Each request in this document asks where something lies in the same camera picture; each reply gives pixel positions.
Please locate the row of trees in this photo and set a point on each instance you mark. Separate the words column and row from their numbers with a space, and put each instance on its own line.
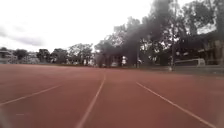
column 140, row 36

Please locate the grey kerb strip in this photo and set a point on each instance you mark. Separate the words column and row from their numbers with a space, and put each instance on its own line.
column 186, row 69

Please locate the pale building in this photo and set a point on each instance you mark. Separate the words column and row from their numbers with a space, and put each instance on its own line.
column 6, row 56

